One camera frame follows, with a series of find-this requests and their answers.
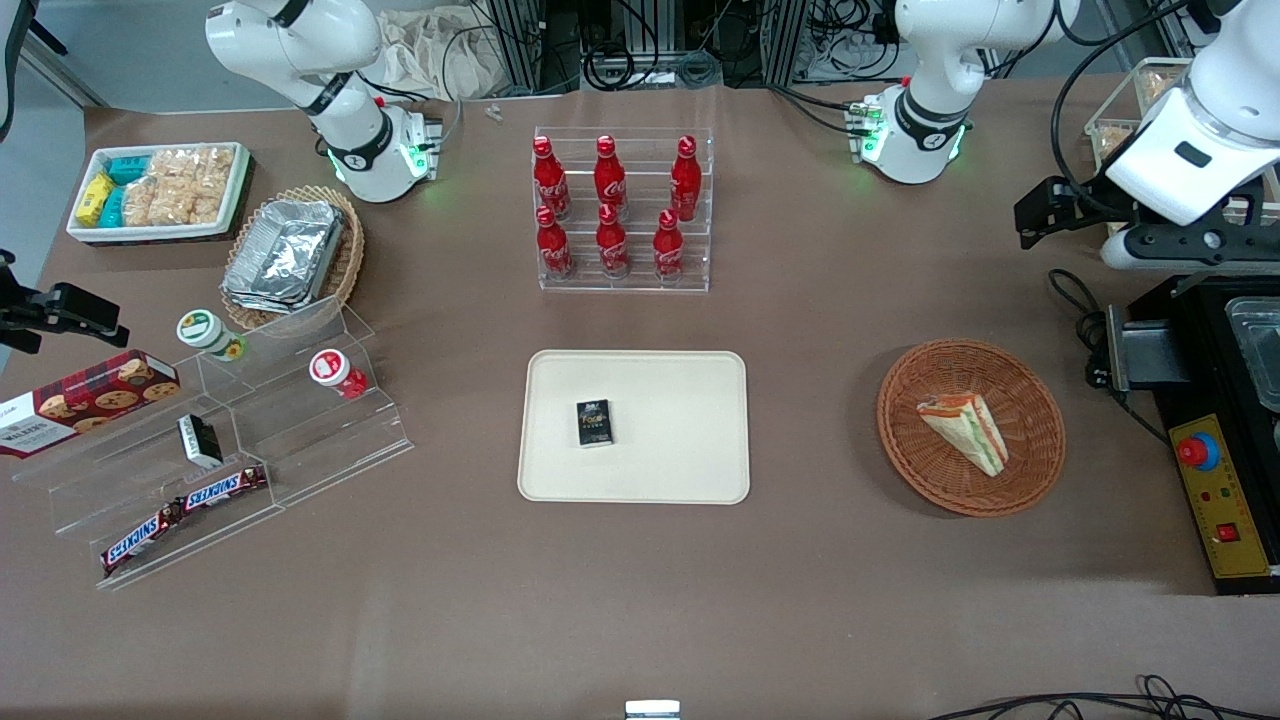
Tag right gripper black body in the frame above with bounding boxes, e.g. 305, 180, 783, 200
0, 250, 46, 353

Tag triangle sandwich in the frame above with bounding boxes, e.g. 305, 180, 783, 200
917, 392, 1011, 479

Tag oval light wicker basket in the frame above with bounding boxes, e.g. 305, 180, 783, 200
222, 185, 366, 333

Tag round brown wicker basket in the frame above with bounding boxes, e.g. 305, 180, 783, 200
877, 338, 1067, 518

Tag cream plastic tray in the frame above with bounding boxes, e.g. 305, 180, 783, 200
517, 349, 751, 506

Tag red tartan cookie box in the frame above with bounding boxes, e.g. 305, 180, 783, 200
0, 350, 182, 460

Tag white rectangular snack bin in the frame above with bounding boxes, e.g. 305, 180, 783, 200
66, 142, 251, 244

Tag yellow snack packet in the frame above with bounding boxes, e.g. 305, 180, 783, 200
75, 172, 116, 227

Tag green lid yogurt cup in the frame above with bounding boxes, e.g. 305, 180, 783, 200
177, 309, 247, 363

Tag clear rice cracker bag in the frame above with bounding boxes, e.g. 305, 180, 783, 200
120, 178, 191, 228
148, 148, 236, 191
185, 172, 233, 226

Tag grey metal block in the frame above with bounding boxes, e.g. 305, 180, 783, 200
1105, 303, 1193, 393

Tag small black white box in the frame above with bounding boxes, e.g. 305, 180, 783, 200
177, 413, 225, 470

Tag clear plastic container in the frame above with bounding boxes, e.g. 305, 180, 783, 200
1222, 296, 1280, 413

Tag black sealing machine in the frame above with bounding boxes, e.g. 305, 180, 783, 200
1105, 270, 1280, 596

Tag stacked aluminium foil containers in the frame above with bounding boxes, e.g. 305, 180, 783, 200
222, 198, 348, 316

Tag brown snickers bar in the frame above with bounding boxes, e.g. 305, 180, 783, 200
100, 505, 188, 576
180, 464, 270, 513

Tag red lid yogurt cup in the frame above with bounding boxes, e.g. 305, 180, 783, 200
308, 348, 369, 401

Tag clear acrylic stepped stand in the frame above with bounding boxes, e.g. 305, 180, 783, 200
10, 295, 416, 591

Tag yellow control panel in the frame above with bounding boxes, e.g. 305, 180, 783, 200
1168, 413, 1276, 581

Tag red cola bottle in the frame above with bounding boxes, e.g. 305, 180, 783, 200
653, 208, 685, 283
594, 135, 629, 219
670, 135, 703, 223
596, 203, 632, 279
532, 136, 572, 221
535, 205, 575, 281

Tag clear acrylic bottle rack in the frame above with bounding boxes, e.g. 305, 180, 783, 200
533, 126, 715, 294

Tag crumpled white cloth bag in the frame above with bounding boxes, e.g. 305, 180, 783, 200
375, 8, 501, 101

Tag small black card box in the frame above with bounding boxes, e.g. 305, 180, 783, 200
575, 399, 613, 449

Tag cracker bag in wire rack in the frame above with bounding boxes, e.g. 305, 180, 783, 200
1095, 125, 1139, 168
1140, 68, 1193, 109

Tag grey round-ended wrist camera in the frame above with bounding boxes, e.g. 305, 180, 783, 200
1100, 222, 1280, 273

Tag white wire rack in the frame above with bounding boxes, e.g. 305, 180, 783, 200
1085, 57, 1196, 236

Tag black left arm wrist cable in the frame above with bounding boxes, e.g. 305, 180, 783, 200
1050, 0, 1216, 216

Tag black machine power cable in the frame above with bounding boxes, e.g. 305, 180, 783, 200
1047, 268, 1171, 446

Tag dark curved hose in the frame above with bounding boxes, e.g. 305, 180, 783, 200
0, 0, 39, 141

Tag black left arm base cables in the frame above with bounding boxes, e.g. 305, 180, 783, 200
768, 85, 873, 138

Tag black arm base cables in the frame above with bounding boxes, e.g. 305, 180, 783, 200
768, 85, 873, 138
365, 78, 468, 151

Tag aluminium profile frame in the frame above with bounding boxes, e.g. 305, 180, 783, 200
485, 0, 586, 96
762, 0, 813, 83

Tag black right arm base cables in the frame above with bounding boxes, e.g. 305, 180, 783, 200
365, 78, 468, 151

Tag coiled black cable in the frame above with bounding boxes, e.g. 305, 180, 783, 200
585, 45, 641, 93

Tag black floor cables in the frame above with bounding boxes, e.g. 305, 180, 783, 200
925, 675, 1280, 720

